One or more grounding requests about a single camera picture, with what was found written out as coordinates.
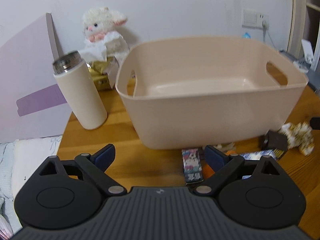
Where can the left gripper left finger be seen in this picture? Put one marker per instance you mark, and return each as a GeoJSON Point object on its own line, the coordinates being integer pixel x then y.
{"type": "Point", "coordinates": [61, 194]}

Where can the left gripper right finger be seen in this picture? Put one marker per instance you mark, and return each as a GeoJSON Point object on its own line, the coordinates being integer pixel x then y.
{"type": "Point", "coordinates": [258, 194]}

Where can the blue white tissue pack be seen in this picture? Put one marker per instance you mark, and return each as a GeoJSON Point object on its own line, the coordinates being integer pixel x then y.
{"type": "Point", "coordinates": [253, 156]}

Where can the black small box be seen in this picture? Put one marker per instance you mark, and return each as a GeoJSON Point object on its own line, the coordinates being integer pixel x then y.
{"type": "Point", "coordinates": [276, 142]}

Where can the orange small object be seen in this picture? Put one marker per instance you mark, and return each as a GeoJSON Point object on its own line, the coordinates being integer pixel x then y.
{"type": "Point", "coordinates": [208, 171]}

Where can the cartoon card pack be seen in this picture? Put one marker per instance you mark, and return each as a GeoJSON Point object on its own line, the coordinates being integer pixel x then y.
{"type": "Point", "coordinates": [192, 168]}

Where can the white bedding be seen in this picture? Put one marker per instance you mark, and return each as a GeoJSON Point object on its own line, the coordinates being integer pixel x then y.
{"type": "Point", "coordinates": [19, 159]}

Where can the lilac headboard panel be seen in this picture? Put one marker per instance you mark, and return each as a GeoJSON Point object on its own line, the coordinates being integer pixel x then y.
{"type": "Point", "coordinates": [32, 105]}

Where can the beige plastic storage basket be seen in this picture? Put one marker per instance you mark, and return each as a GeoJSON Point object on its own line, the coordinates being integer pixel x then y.
{"type": "Point", "coordinates": [194, 91]}

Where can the cream thermos bottle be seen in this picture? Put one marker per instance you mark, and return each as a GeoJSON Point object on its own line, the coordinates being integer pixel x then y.
{"type": "Point", "coordinates": [76, 84]}

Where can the gold tissue box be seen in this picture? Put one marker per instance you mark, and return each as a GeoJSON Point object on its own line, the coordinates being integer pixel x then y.
{"type": "Point", "coordinates": [104, 73]}

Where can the white plush lamb toy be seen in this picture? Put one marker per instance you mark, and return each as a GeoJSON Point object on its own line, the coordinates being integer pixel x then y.
{"type": "Point", "coordinates": [102, 40]}

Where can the blue figurine toy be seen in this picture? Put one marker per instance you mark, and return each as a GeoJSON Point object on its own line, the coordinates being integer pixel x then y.
{"type": "Point", "coordinates": [246, 35]}

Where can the white wall switch socket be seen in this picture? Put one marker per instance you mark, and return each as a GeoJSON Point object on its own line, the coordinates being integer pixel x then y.
{"type": "Point", "coordinates": [253, 19]}

